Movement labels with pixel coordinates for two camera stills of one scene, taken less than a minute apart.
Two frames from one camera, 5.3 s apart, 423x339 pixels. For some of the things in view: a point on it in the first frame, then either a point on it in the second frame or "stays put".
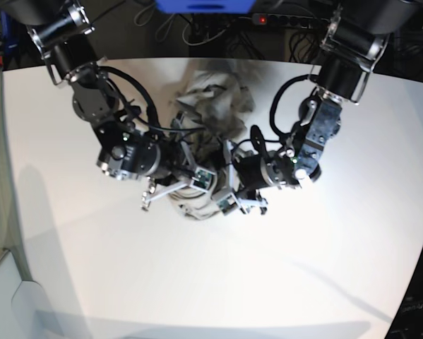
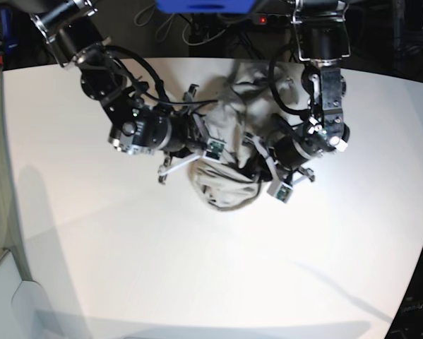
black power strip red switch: x=294 y=20 stays put
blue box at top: x=206 y=6 stays put
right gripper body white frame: x=229 y=200 to x=304 y=172
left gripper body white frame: x=152 y=193 to x=164 y=167
